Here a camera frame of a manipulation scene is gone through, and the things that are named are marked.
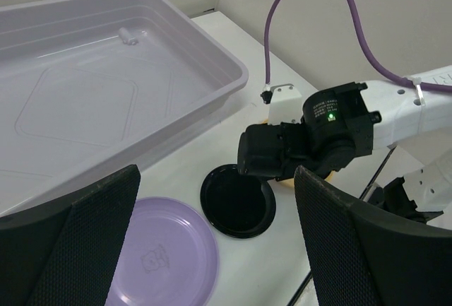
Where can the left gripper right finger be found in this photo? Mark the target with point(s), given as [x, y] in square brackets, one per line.
[360, 254]

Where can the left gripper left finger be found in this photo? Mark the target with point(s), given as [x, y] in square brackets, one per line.
[65, 251]

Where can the purple plastic plate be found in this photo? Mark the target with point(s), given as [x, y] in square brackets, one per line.
[169, 257]

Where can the black plastic plate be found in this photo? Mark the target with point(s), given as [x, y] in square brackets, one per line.
[236, 205]

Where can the orange plastic plate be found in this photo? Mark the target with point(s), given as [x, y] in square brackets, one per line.
[287, 180]

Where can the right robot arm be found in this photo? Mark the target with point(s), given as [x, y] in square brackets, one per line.
[327, 130]

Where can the lavender plastic bin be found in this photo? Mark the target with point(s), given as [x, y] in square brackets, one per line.
[90, 86]

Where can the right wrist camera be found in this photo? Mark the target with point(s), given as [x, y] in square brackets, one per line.
[285, 104]

